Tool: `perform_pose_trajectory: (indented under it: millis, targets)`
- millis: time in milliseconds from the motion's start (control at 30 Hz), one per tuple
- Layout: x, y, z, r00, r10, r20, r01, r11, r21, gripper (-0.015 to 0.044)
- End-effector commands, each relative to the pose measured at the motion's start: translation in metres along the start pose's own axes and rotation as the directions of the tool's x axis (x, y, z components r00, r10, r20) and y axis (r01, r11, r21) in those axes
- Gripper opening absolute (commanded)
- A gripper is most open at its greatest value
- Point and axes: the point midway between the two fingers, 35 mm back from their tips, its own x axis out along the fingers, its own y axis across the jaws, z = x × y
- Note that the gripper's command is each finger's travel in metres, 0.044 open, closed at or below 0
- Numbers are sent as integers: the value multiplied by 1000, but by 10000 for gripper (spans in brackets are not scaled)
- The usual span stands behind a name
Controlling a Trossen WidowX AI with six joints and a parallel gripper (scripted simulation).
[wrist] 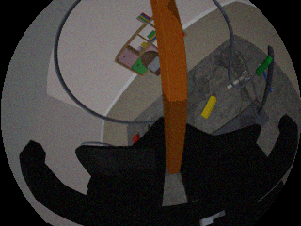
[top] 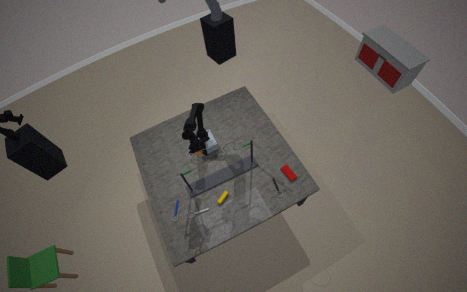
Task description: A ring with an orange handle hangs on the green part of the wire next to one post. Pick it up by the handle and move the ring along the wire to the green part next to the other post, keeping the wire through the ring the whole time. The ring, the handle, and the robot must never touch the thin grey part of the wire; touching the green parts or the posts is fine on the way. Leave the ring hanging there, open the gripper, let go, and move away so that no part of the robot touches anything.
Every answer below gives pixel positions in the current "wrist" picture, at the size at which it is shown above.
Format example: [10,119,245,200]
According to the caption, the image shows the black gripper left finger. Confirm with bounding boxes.
[75,117,166,206]

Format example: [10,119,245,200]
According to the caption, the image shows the red rectangular block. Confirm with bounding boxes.
[133,135,140,143]

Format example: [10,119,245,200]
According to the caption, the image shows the yellow rectangular block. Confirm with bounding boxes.
[200,95,217,120]

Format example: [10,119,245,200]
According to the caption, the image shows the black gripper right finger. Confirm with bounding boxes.
[180,123,261,202]

